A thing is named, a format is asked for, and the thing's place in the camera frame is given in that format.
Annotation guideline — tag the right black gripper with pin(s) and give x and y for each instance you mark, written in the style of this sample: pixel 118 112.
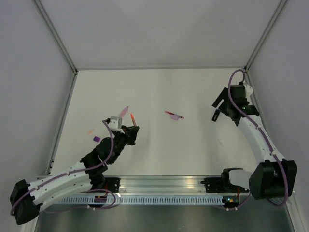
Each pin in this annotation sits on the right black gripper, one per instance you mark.
pixel 223 95

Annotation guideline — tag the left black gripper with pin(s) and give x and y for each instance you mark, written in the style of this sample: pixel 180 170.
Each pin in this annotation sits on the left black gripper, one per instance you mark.
pixel 130 134

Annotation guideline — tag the orange highlighter pen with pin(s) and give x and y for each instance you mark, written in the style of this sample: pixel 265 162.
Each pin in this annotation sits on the orange highlighter pen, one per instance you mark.
pixel 133 120

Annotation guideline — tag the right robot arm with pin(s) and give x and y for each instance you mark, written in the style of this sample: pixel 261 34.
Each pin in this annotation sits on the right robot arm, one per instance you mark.
pixel 274 176

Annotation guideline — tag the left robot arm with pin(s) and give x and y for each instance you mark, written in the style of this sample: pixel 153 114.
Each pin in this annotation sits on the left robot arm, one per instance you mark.
pixel 29 199

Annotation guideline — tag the dark purple pen cap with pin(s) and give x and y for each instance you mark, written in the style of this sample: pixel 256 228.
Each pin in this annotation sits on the dark purple pen cap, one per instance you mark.
pixel 96 139

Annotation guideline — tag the pink highlighter pen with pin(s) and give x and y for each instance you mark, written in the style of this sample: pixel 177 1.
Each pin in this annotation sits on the pink highlighter pen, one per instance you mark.
pixel 123 112

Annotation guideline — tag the light purple pen cap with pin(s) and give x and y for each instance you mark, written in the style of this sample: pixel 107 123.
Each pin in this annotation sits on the light purple pen cap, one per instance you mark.
pixel 175 117

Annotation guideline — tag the red pen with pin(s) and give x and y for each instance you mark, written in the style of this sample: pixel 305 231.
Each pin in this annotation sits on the red pen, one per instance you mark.
pixel 170 113

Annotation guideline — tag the black purple-tipped marker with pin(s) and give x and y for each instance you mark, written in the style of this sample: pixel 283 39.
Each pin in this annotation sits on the black purple-tipped marker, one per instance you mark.
pixel 215 115

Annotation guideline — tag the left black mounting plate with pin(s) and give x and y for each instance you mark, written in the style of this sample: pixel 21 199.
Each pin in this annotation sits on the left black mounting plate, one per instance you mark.
pixel 112 184

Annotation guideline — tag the black mounting plate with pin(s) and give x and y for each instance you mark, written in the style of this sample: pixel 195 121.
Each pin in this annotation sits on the black mounting plate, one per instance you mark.
pixel 112 184
pixel 213 185

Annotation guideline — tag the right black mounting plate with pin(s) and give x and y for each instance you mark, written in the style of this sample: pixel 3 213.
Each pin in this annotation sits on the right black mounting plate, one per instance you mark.
pixel 213 185

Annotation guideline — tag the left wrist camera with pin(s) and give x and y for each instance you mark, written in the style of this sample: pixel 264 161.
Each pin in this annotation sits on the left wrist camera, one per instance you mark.
pixel 115 124

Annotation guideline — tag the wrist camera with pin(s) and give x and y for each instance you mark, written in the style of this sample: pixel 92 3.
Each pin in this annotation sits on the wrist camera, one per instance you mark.
pixel 248 90
pixel 115 124

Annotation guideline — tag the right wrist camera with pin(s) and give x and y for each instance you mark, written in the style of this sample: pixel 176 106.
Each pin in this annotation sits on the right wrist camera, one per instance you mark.
pixel 248 90

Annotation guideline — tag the white slotted cable duct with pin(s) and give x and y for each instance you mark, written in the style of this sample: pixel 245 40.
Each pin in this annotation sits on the white slotted cable duct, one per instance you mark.
pixel 144 200

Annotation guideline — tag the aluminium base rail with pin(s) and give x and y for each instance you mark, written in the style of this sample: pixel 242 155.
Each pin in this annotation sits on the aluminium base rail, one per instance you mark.
pixel 176 185

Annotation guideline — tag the right aluminium frame post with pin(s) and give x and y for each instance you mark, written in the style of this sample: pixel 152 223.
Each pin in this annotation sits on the right aluminium frame post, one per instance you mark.
pixel 274 18

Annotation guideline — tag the aluminium frame post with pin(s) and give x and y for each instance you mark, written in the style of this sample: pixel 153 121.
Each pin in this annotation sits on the aluminium frame post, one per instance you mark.
pixel 55 35
pixel 274 18

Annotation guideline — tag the left aluminium frame post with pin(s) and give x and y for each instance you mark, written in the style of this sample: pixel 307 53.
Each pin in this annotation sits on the left aluminium frame post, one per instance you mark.
pixel 55 35

